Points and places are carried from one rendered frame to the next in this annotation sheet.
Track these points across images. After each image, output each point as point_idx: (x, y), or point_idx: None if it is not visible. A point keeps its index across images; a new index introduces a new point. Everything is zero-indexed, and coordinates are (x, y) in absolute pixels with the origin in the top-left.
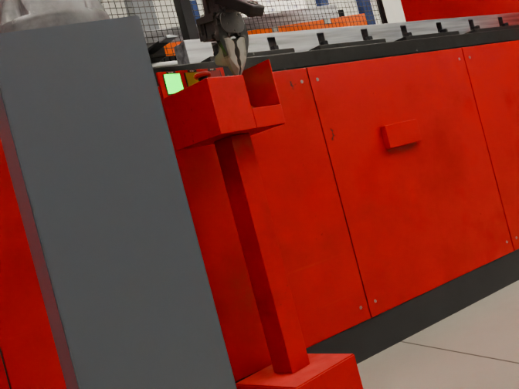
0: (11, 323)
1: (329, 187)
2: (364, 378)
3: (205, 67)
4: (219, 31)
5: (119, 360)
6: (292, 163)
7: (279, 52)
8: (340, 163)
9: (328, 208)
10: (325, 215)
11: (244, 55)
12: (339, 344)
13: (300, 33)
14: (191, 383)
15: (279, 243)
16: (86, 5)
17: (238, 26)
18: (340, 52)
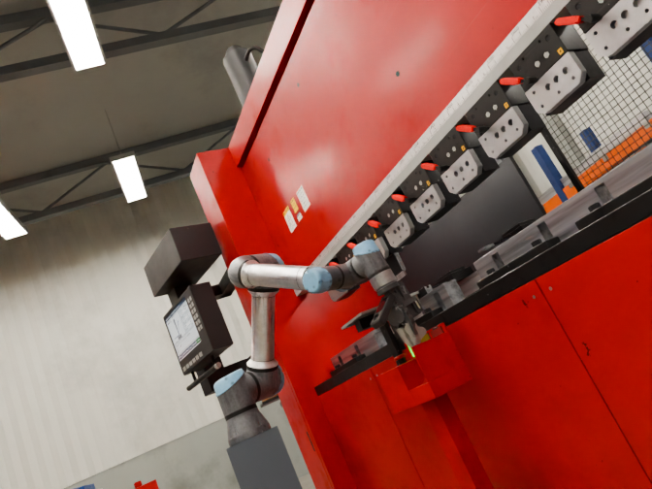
0: (422, 472)
1: (599, 410)
2: None
3: (454, 309)
4: (391, 326)
5: None
6: (547, 384)
7: (531, 252)
8: (606, 382)
9: (603, 434)
10: (602, 441)
11: (413, 337)
12: None
13: (572, 200)
14: None
15: (556, 461)
16: (231, 437)
17: (400, 317)
18: (570, 243)
